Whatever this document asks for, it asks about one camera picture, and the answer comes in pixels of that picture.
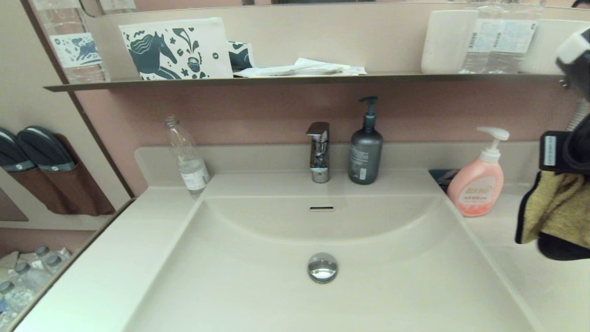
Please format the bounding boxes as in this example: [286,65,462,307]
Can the white coiled hose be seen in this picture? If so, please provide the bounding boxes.
[565,99,590,133]

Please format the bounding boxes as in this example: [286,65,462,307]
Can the grey pump soap bottle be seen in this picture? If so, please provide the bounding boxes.
[348,96,384,186]

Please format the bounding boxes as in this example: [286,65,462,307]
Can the white ceramic sink basin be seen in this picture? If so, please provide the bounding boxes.
[124,170,540,332]

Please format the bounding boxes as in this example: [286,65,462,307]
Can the chrome drain stopper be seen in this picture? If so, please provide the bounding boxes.
[307,252,339,284]

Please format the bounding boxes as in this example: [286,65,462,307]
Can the white cup without handle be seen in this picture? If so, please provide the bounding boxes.
[420,10,479,75]

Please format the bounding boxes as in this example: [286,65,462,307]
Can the clear bottle blue print label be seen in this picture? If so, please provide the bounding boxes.
[32,0,112,84]

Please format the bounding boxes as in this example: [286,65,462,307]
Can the yellow cleaning mitt black trim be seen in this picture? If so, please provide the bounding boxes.
[514,171,590,261]

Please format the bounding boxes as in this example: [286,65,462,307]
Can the white plastic packets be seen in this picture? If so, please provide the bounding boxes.
[234,58,368,78]

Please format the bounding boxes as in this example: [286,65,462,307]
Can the clear plastic water bottle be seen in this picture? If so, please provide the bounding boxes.
[164,115,212,194]

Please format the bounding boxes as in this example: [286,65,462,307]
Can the labelled clear water bottle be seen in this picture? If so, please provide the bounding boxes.
[499,0,539,75]
[459,0,503,75]

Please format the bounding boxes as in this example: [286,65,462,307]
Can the brown wall shelf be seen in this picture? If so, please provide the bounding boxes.
[43,73,572,93]

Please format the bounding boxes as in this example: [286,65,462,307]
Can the brown fabric slipper holder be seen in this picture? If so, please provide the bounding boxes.
[11,133,116,216]

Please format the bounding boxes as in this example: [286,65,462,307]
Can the grey capped water bottle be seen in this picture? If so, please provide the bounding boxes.
[44,254,73,278]
[12,261,52,296]
[0,280,32,324]
[34,244,68,269]

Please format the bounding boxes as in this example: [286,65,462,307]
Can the pink pump soap bottle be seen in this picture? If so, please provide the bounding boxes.
[446,126,510,218]

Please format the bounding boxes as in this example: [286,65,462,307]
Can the dark slipper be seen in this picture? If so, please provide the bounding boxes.
[0,126,37,172]
[17,125,77,172]

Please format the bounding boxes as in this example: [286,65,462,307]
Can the white horse print pouch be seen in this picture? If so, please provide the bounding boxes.
[118,18,235,81]

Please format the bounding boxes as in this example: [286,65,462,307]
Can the chrome faucet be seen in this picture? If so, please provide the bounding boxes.
[306,122,331,184]

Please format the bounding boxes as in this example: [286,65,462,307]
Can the white mug with handle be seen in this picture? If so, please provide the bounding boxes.
[519,19,568,75]

